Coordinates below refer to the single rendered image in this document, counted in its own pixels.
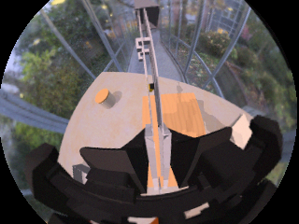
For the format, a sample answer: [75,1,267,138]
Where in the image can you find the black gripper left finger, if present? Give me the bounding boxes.
[78,127,150,194]

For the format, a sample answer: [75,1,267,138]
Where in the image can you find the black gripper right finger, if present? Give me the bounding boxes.
[168,126,233,188]

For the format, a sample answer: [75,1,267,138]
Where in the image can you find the grey cylindrical container with orange lid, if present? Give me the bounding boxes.
[94,89,116,108]

